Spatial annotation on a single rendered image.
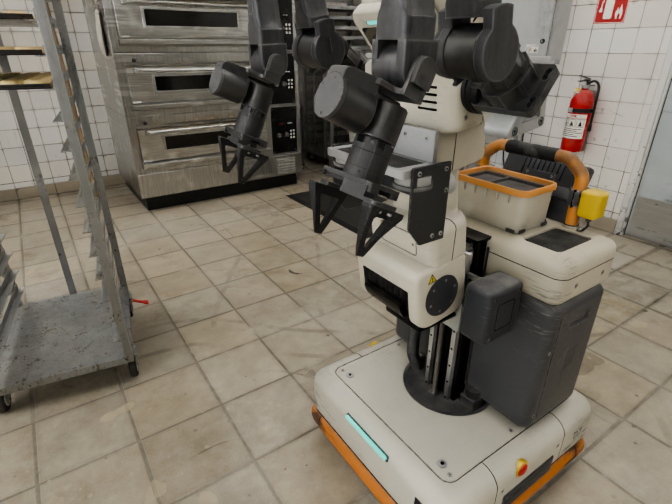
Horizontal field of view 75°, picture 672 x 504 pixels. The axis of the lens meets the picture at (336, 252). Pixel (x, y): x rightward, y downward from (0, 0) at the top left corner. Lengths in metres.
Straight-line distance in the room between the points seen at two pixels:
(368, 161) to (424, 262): 0.43
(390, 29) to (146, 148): 3.27
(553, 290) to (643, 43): 2.70
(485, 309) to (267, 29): 0.74
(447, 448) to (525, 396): 0.25
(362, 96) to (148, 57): 3.26
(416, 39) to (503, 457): 1.05
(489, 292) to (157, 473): 1.19
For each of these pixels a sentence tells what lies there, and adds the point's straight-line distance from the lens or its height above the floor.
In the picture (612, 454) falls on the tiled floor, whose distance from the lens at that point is 1.86.
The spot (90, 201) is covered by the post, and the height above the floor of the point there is 0.78.
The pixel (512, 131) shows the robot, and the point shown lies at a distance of 0.80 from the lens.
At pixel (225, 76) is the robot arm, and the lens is 0.94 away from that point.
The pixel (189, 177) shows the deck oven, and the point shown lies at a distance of 3.94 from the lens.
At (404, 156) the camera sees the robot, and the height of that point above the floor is 1.04.
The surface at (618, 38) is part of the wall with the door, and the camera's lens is 3.71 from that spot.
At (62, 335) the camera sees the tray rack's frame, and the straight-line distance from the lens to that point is 2.18.
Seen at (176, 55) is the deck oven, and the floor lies 1.18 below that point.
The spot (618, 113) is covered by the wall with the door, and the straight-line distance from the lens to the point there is 3.68.
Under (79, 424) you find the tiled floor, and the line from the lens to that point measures 1.94.
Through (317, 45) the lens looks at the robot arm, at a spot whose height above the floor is 1.24.
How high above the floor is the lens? 1.24
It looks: 25 degrees down
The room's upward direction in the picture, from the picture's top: straight up
